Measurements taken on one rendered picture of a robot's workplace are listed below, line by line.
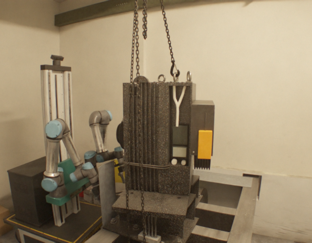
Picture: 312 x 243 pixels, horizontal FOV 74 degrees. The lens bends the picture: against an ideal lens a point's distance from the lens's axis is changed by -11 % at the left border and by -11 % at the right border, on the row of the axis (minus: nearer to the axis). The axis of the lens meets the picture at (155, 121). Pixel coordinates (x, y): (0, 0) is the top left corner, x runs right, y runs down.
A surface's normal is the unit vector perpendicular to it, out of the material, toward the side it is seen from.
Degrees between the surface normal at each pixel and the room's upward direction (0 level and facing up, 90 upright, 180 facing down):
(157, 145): 90
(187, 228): 0
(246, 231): 0
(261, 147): 90
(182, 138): 90
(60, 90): 90
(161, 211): 0
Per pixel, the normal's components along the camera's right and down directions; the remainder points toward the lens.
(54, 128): 0.13, 0.02
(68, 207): 0.95, 0.04
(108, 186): 0.84, 0.08
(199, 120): -0.22, 0.14
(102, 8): -0.44, 0.14
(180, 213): 0.00, -0.99
